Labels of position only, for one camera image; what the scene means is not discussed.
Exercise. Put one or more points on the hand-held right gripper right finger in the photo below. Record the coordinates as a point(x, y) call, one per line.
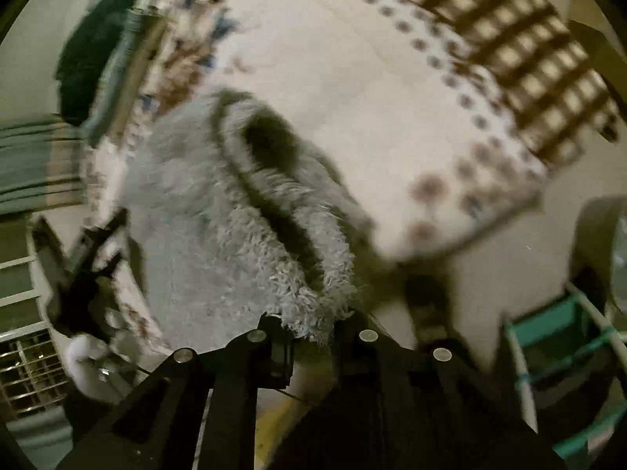
point(352, 357)

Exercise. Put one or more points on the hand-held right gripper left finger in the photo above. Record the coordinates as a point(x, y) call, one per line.
point(274, 357)

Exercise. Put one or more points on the grey fleece blanket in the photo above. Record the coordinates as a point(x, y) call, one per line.
point(196, 215)

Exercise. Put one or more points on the window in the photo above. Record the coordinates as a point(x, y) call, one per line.
point(29, 367)

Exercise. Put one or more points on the striped green curtain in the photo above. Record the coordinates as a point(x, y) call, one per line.
point(34, 161)

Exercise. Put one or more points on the folded blue jeans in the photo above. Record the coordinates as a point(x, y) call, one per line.
point(117, 78)

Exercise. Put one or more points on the dark green blanket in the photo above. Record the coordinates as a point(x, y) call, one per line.
point(93, 54)

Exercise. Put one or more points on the floral bed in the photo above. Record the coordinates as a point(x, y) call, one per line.
point(372, 107)

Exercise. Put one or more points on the silver bucket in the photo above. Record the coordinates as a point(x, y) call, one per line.
point(595, 235)

